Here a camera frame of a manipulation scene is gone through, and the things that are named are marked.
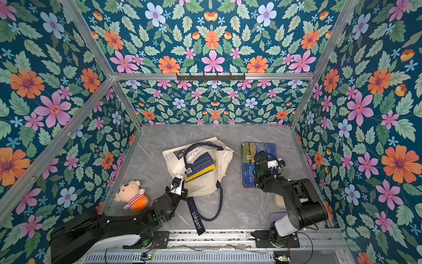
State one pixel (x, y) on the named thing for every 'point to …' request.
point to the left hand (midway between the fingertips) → (186, 177)
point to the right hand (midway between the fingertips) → (265, 153)
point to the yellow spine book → (200, 173)
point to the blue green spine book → (248, 176)
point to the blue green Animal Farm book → (250, 149)
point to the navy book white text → (205, 161)
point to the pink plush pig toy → (129, 192)
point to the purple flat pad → (275, 216)
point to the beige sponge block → (279, 201)
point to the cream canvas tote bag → (178, 158)
